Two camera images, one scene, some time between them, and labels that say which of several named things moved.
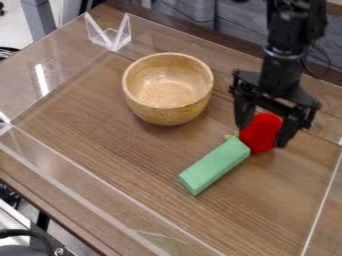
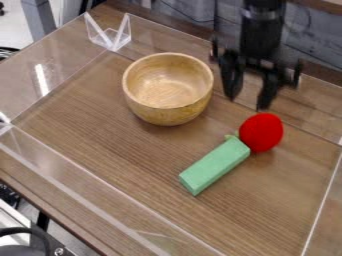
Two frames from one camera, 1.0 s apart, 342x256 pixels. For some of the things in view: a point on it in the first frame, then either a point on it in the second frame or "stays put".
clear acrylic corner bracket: [110, 39] stays put
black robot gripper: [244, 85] to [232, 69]
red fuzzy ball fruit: [260, 132] stays put
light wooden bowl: [168, 88] stays put
